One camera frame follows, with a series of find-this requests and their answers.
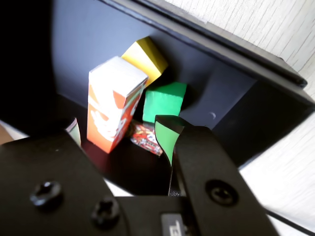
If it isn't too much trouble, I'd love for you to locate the black cardboard box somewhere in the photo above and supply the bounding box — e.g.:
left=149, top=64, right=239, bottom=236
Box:
left=0, top=0, right=315, bottom=197

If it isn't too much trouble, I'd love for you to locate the red and white carton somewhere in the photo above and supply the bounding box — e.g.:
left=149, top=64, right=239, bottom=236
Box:
left=86, top=55, right=150, bottom=154

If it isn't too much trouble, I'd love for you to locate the colourful candy tube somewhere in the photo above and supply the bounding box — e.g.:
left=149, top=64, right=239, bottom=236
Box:
left=126, top=120, right=164, bottom=157

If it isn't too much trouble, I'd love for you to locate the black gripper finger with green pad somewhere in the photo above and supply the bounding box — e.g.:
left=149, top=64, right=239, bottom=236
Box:
left=0, top=118, right=121, bottom=236
left=154, top=115, right=274, bottom=236

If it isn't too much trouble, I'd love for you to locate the green wooden cube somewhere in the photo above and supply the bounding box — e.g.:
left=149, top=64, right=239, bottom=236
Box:
left=142, top=82, right=188, bottom=123

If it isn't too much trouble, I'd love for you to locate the yellow wooden cube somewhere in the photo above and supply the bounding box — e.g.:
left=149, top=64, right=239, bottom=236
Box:
left=121, top=36, right=169, bottom=88

